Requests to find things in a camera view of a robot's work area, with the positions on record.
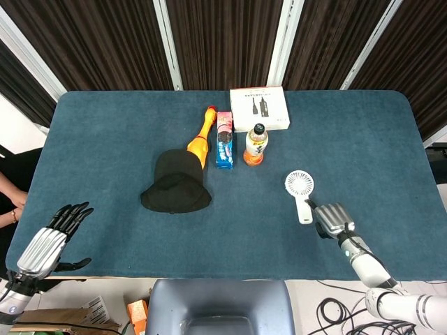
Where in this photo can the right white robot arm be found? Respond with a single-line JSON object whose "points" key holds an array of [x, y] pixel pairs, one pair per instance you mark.
{"points": [[384, 282]]}

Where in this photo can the black bucket hat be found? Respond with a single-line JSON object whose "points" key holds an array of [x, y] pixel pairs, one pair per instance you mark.
{"points": [[178, 185]]}

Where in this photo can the brown cardboard box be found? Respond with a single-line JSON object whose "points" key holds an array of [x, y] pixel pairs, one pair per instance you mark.
{"points": [[66, 321]]}

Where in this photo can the white barcode label paper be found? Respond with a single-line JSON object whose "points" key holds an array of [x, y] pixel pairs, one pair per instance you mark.
{"points": [[96, 307]]}

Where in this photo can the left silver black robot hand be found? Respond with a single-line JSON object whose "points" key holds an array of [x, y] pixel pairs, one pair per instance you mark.
{"points": [[42, 244]]}

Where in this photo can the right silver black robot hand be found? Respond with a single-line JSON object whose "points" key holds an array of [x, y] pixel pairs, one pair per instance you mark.
{"points": [[330, 216]]}

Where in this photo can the orange small box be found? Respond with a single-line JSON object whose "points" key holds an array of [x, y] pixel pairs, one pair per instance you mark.
{"points": [[138, 312]]}

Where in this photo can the blue table cloth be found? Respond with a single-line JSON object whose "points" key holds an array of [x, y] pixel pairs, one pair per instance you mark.
{"points": [[223, 195]]}

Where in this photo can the white product box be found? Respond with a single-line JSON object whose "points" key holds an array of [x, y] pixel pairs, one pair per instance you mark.
{"points": [[260, 108]]}

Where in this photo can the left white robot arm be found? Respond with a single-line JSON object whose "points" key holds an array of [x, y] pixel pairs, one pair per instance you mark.
{"points": [[15, 300]]}

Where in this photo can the orange drink bottle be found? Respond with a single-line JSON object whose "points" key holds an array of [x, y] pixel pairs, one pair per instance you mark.
{"points": [[255, 144]]}

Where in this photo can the white handheld fan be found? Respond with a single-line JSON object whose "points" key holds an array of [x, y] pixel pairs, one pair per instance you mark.
{"points": [[300, 190]]}

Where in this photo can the yellow rubber chicken toy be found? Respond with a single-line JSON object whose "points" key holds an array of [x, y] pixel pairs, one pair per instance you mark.
{"points": [[202, 134]]}

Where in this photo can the seated person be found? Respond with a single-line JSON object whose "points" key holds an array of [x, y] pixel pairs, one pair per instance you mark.
{"points": [[12, 195]]}

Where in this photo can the blue pink cookie box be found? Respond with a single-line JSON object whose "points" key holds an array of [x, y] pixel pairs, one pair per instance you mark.
{"points": [[224, 139]]}

